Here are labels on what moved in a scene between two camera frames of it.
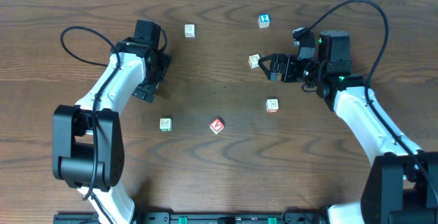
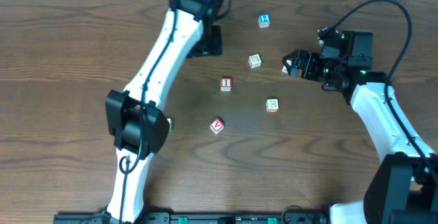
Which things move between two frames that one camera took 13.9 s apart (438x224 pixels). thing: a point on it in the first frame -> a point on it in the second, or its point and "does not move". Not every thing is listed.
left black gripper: x=145 y=92 -> x=212 y=41
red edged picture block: x=272 y=105 does not move
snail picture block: x=253 y=61 does not move
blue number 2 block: x=263 y=20 does not move
